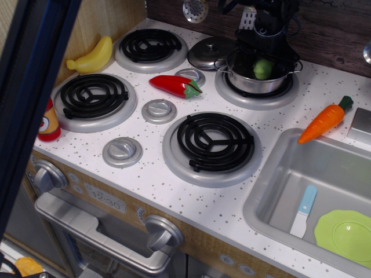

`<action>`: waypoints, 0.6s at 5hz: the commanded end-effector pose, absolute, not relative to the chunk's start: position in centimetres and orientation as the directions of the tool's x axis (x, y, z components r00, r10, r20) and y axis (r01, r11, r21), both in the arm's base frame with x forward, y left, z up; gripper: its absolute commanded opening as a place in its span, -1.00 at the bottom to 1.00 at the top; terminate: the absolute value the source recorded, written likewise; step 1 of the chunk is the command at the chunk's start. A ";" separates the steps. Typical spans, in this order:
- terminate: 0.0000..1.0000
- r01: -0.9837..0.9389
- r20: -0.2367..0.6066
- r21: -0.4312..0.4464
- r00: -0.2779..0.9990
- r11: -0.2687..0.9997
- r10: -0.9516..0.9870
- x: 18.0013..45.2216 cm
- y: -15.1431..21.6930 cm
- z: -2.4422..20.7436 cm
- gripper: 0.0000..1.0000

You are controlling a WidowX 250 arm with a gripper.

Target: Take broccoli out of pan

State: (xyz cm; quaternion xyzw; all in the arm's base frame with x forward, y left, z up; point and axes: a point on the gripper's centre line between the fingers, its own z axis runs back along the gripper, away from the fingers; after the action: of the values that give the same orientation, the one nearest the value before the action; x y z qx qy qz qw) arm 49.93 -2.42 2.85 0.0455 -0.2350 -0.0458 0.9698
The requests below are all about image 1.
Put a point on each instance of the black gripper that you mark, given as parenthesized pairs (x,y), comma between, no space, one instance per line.
(262,42)

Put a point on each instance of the green toy broccoli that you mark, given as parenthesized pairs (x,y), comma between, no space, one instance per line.
(263,68)

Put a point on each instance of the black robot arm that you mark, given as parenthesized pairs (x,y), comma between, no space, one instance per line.
(271,15)

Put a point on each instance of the small steel pot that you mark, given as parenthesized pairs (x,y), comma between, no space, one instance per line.
(253,85)

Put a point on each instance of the back right stove burner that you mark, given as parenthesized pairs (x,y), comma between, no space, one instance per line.
(260,103)

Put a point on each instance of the stove burner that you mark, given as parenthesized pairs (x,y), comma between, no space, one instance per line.
(93,102)
(211,149)
(150,51)
(260,103)

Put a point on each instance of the hanging steel spatula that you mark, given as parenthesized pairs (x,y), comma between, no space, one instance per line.
(248,18)

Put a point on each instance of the steel pot lid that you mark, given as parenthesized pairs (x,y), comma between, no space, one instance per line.
(210,53)

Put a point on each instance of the silver top knob back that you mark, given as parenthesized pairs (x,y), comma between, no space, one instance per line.
(194,74)

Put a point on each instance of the silver knob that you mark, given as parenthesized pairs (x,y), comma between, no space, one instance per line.
(122,152)
(194,74)
(159,111)

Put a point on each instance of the red toy chili pepper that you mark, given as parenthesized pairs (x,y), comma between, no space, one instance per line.
(176,85)

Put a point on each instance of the orange toy carrot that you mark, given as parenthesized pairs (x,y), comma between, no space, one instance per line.
(327,119)

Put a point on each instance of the hanging slotted steel spoon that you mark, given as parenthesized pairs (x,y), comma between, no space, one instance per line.
(195,11)

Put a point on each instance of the front right stove burner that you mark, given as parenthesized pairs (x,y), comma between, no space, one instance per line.
(211,149)

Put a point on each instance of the hanging steel ladle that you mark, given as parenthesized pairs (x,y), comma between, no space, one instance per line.
(367,52)

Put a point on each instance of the silver top knob middle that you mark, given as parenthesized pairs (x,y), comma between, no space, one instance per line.
(159,111)

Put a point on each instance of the back left stove burner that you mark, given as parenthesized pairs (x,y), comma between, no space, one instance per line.
(150,51)

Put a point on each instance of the silver faucet base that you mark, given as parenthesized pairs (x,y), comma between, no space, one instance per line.
(360,127)

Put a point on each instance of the silver toy sink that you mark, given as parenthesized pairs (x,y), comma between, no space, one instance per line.
(315,198)

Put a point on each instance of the yellow toy banana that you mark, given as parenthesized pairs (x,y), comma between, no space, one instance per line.
(95,60)

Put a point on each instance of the silver top knob front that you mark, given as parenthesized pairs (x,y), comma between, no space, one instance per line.
(122,152)

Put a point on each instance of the front left stove burner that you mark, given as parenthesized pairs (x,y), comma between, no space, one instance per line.
(93,102)

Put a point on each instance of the green toy plate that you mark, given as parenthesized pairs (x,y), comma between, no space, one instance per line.
(345,233)

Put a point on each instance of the right oven dial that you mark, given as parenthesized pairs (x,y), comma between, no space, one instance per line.
(162,233)

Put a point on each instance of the oven dial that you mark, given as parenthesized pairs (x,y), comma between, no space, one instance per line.
(162,233)
(48,177)

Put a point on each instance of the red toy ketchup bottle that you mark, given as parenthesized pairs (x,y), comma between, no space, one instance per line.
(49,129)

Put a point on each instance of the left oven dial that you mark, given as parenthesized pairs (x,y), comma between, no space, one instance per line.
(48,177)

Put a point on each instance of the blue handled toy knife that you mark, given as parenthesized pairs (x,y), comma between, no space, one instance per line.
(299,225)

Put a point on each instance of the dark blue foreground post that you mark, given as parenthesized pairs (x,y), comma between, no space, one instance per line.
(30,61)

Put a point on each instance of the silver oven door handle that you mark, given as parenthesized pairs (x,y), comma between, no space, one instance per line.
(94,250)

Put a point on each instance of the yellow object with black cable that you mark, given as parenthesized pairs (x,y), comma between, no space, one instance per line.
(22,267)

